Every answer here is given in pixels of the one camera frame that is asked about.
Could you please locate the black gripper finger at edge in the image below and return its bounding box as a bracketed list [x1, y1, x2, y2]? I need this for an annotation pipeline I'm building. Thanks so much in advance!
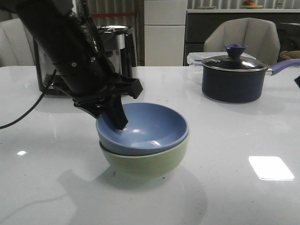
[294, 76, 300, 88]

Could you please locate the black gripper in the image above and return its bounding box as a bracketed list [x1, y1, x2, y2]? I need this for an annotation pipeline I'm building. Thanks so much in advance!
[54, 75, 143, 130]

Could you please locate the blue bowl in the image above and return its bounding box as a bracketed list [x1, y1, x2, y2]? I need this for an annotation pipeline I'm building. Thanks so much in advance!
[96, 102, 188, 156]

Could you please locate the green bowl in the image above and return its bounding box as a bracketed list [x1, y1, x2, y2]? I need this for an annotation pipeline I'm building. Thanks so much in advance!
[101, 136, 189, 179]

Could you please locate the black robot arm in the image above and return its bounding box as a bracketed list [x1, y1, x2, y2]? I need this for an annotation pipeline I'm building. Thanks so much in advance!
[0, 0, 300, 130]

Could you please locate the right beige chair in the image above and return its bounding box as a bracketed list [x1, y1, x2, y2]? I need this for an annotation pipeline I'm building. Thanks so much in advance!
[203, 17, 280, 65]

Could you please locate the beige chair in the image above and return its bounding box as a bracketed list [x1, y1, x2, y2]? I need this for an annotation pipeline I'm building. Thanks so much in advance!
[0, 18, 35, 67]
[203, 17, 280, 65]

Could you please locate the glass pot lid blue knob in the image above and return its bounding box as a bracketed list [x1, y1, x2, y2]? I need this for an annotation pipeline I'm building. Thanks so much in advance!
[202, 44, 268, 72]

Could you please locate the dark blue saucepan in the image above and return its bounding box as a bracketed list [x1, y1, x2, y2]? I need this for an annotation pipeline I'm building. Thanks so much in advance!
[202, 59, 300, 103]

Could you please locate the black and chrome toaster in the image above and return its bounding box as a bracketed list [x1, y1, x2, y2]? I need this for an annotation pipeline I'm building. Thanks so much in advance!
[33, 25, 137, 95]

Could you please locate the fruit plate on counter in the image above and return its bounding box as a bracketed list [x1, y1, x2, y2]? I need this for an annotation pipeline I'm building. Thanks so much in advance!
[242, 0, 263, 9]

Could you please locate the clear plastic food container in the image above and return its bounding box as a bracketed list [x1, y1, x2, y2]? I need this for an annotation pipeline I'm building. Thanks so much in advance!
[187, 52, 255, 80]

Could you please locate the white refrigerator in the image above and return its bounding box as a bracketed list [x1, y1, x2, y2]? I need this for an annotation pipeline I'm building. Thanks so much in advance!
[144, 0, 188, 66]

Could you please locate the dark kitchen counter cabinet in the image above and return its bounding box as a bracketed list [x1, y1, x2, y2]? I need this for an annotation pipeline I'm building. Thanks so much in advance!
[183, 9, 300, 66]

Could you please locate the left beige chair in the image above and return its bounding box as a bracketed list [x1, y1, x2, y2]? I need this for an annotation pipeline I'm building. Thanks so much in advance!
[0, 18, 35, 67]

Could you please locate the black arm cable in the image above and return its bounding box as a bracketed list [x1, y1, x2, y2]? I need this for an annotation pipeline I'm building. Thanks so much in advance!
[0, 69, 57, 130]

